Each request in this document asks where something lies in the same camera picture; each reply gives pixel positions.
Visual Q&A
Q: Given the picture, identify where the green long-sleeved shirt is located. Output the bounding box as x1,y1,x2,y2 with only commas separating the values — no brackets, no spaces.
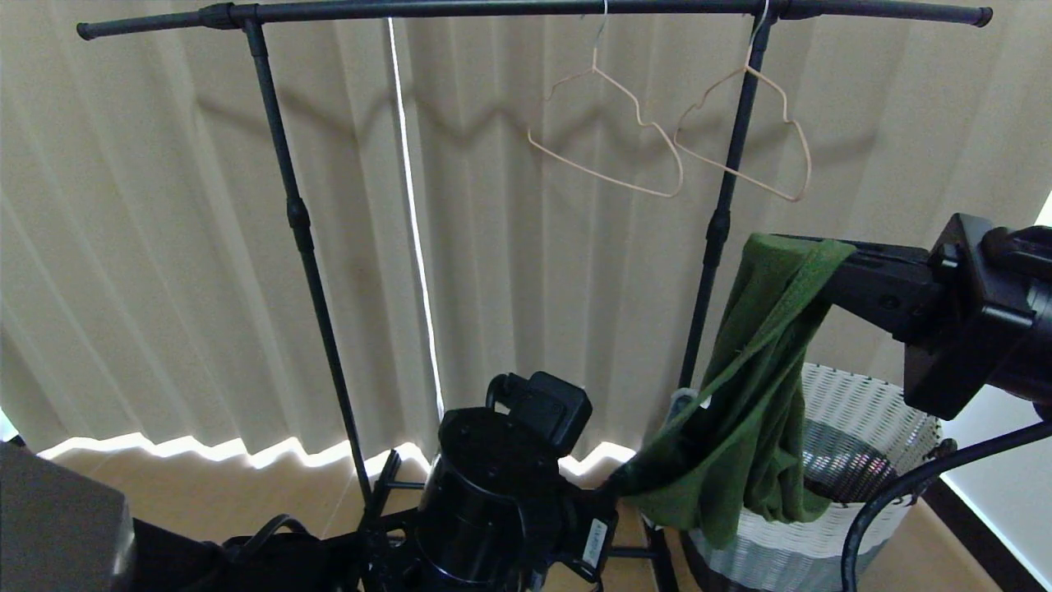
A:
604,233,857,550

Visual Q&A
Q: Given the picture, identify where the black clothes rack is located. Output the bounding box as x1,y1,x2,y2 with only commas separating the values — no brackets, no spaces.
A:
76,0,994,592

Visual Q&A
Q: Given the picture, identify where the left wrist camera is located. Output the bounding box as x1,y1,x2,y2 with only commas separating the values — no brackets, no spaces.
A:
485,372,594,458

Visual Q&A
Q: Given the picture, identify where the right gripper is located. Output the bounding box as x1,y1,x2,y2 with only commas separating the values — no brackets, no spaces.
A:
902,212,1052,422

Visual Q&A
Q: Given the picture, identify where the white laundry basket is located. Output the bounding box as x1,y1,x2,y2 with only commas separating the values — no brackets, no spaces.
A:
645,362,959,592

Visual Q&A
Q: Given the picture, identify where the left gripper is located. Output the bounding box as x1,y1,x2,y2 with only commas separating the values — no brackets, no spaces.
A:
526,483,620,586

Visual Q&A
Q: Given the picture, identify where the pink clothes hanger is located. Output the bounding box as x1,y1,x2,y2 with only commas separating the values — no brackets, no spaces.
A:
526,0,685,200
674,0,813,203

